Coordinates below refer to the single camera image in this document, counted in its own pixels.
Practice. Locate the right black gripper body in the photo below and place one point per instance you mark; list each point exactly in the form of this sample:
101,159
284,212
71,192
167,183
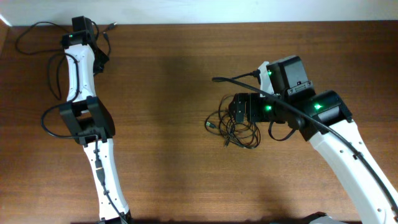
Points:
240,107

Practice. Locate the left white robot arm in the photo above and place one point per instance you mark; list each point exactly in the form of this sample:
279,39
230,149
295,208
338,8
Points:
89,121

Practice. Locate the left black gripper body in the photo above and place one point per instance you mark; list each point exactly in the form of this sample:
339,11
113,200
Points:
101,62

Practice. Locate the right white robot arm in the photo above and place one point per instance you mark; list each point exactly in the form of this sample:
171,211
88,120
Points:
286,95

